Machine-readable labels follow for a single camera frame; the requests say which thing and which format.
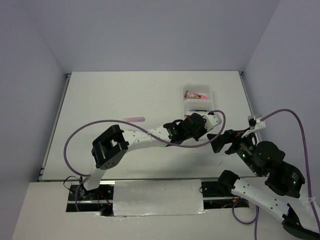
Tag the clear plastic compartment tray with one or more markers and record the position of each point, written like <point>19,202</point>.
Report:
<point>199,104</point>

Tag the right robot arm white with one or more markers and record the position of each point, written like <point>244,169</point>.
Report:
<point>288,200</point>

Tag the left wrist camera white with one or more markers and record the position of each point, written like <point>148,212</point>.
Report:
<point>212,120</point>

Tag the purple capped lead case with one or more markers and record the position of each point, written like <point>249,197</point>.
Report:
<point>134,119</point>

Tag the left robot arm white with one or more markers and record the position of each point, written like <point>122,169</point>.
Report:
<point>110,147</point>

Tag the silver foil covered plate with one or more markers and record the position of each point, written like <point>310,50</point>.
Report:
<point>157,198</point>

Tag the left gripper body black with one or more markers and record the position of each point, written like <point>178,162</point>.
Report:
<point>198,133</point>

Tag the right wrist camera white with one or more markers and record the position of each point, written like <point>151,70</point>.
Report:
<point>256,124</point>

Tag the teal pen refill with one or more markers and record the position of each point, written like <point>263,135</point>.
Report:
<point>199,110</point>

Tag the pink capped glue bottle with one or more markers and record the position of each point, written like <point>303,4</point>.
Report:
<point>194,95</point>

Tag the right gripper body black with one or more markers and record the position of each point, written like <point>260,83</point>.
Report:
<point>242,146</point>

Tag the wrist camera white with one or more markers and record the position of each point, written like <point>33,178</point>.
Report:
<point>256,124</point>
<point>212,120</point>

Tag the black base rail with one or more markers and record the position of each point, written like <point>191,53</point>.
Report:
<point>102,202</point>

